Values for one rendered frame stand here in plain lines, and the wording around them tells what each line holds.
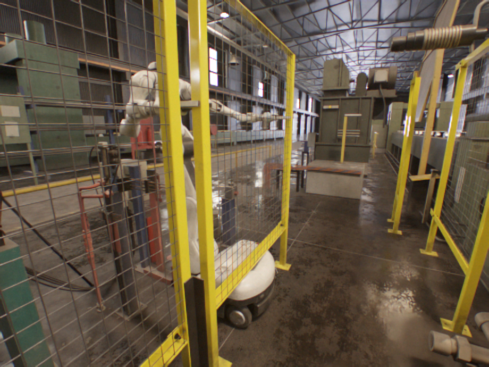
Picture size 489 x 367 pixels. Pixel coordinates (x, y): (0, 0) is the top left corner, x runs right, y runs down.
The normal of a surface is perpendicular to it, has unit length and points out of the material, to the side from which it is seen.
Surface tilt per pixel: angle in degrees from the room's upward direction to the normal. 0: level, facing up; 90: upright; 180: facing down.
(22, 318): 90
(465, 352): 60
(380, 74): 90
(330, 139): 90
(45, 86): 90
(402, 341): 0
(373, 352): 0
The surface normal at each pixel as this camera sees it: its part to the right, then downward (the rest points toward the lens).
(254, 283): 0.45, -0.43
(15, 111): 0.88, 0.11
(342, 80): -0.47, 0.21
